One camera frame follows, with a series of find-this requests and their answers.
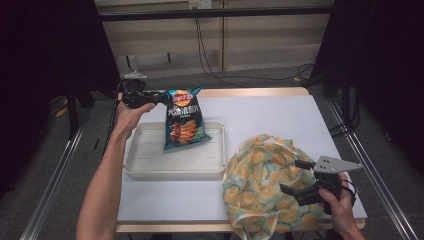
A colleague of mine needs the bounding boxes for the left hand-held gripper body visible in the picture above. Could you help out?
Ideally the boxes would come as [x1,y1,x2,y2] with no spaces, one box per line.
[118,70,158,110]

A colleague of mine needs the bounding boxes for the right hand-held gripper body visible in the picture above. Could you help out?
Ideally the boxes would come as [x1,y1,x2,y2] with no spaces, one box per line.
[294,155,363,215]

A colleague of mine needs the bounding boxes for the orange print cloth bag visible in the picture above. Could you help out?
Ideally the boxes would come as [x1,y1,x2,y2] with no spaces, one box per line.
[221,133,330,240]

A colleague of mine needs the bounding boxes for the dark blue chip bag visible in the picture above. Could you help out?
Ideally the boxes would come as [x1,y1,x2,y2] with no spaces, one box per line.
[162,85,213,153]

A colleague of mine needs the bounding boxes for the white plastic tray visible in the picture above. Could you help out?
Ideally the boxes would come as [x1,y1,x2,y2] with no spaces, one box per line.
[123,121,227,181]

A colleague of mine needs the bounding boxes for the person's left hand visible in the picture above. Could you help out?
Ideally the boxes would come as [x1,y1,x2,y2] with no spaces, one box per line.
[113,93,157,140]

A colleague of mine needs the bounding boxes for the person's right hand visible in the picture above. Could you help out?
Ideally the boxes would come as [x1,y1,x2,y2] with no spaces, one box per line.
[318,171,360,236]

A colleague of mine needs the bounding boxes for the white table mat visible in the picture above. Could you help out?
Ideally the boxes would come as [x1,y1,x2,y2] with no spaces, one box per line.
[116,94,368,224]

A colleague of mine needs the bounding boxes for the black stand leg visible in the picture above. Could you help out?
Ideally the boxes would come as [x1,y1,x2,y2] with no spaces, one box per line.
[65,89,80,140]

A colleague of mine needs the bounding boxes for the wooden table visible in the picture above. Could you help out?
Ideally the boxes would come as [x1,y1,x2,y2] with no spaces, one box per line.
[115,87,368,234]

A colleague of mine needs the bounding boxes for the black curtain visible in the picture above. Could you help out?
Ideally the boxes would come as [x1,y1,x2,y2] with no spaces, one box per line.
[0,0,125,201]
[308,0,424,176]

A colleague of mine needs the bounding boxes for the black horizontal bar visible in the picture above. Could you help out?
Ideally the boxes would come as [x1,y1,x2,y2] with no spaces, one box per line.
[99,5,334,23]

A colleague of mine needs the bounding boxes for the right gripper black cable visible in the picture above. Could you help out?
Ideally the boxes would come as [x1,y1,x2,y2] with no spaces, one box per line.
[340,179,358,206]

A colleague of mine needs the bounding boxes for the metal floor rail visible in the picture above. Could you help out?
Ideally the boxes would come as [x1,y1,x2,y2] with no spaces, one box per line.
[19,109,92,240]
[325,98,416,240]

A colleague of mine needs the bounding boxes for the black hanging cable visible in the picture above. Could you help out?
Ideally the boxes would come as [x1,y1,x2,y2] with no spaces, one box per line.
[196,17,316,83]
[194,17,314,88]

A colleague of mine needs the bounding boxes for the black floor cables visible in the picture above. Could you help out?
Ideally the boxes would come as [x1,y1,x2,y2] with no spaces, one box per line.
[328,93,363,138]

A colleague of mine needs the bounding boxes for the white wall outlet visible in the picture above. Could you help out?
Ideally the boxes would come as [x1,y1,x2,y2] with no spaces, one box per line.
[188,0,213,10]

